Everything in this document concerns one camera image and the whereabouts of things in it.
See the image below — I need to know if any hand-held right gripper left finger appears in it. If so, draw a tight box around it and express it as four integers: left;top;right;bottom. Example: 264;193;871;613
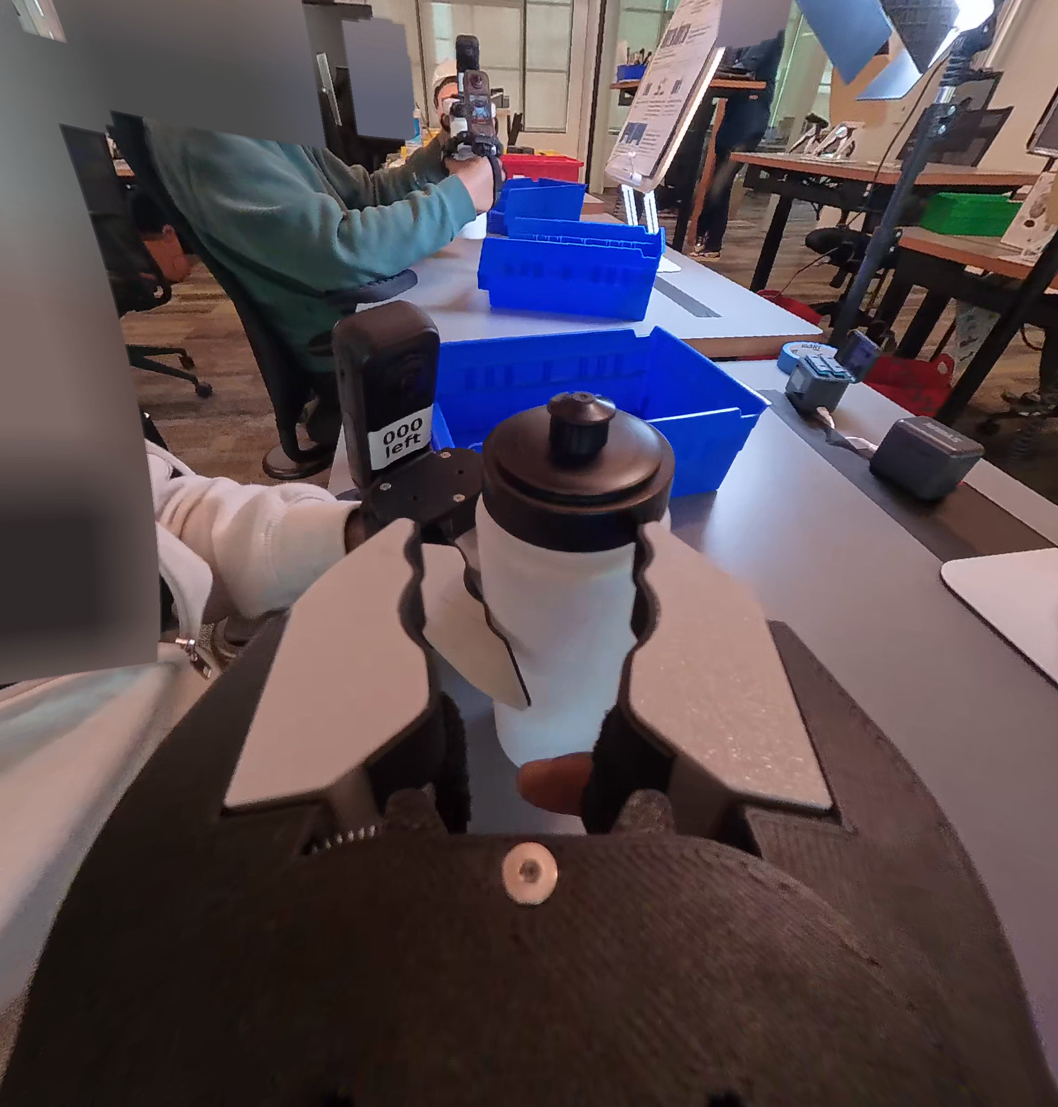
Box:
223;517;473;835

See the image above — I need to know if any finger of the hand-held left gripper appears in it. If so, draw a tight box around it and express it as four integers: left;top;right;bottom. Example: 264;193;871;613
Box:
418;538;532;710

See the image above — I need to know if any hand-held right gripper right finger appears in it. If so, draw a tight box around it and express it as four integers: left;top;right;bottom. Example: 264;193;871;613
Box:
581;521;834;838

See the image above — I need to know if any white plastic bottle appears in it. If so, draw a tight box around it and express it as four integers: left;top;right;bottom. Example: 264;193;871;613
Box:
475;506;672;771

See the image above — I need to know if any black bottle lid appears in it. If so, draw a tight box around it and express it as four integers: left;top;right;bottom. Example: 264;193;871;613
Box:
481;391;677;548

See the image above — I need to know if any blue plastic bin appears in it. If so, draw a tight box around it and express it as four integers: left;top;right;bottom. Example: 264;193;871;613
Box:
479;218;667;321
487;177;589;236
432;327;770;500

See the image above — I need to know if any another person's forearm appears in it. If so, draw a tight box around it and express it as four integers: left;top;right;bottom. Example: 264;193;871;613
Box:
338;142;482;256

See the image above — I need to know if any person's left forearm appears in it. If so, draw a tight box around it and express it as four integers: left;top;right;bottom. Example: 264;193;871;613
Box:
148;441;357;624

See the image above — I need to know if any person's right hand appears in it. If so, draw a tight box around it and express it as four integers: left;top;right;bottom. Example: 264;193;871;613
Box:
517;751;594;816

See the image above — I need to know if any black office chair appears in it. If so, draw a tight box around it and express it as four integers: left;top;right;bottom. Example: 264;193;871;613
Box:
109;112;419;481
804;227;895;292
62;125;214;399

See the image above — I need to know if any red plastic bin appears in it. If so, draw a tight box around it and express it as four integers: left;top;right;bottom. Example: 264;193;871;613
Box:
501;154;584;183

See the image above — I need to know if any dark grey box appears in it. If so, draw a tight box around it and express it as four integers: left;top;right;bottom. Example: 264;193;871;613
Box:
868;417;987;503

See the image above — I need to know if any grey battery charger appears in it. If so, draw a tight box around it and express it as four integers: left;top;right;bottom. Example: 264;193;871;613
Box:
785;330;881;416

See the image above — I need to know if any red bag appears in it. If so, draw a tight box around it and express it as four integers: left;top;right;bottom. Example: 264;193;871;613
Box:
866;353;955;418

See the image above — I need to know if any printed instruction sheet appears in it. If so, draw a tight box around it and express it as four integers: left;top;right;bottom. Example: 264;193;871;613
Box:
605;0;725;190

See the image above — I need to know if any wooden desk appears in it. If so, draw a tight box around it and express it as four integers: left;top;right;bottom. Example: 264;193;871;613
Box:
729;151;1042;292
875;227;1058;364

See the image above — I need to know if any black light stand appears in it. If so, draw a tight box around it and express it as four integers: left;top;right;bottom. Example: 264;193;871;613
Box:
827;26;971;349

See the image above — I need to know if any green crate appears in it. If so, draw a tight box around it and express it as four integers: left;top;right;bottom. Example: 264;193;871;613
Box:
920;192;1023;237

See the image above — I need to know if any white printed box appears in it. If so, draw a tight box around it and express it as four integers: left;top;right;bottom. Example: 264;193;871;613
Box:
1000;168;1058;262

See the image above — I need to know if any white light panel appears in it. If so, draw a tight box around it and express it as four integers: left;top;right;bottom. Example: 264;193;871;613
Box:
792;0;999;102

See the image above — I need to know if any white cable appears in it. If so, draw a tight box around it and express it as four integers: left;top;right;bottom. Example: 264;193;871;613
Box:
809;411;881;461

